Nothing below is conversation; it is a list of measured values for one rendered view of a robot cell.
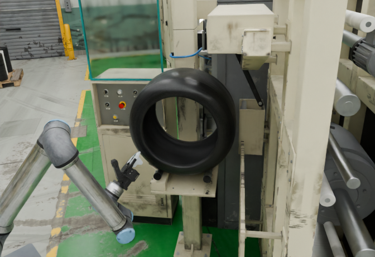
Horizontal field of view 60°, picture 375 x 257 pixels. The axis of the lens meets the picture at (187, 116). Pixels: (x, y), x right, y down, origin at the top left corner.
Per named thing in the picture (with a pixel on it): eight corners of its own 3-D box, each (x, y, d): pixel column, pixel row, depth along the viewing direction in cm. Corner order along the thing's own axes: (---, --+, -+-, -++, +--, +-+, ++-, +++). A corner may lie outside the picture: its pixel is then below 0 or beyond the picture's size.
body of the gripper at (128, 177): (136, 171, 181) (123, 189, 178) (124, 161, 178) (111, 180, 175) (140, 173, 174) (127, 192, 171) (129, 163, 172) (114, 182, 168)
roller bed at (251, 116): (238, 140, 220) (239, 98, 209) (260, 140, 218) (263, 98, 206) (238, 154, 202) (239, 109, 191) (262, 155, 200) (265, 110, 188)
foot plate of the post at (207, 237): (179, 232, 267) (179, 228, 266) (212, 234, 263) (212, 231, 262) (173, 257, 243) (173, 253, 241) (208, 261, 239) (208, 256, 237)
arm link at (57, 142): (59, 132, 130) (141, 237, 160) (60, 122, 141) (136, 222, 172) (33, 148, 129) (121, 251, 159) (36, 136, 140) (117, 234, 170)
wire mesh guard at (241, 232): (238, 221, 233) (241, 133, 207) (241, 221, 233) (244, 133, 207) (236, 350, 151) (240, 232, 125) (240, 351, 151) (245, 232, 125)
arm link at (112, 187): (104, 186, 174) (107, 189, 165) (109, 178, 175) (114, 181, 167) (116, 195, 177) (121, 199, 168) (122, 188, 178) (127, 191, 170)
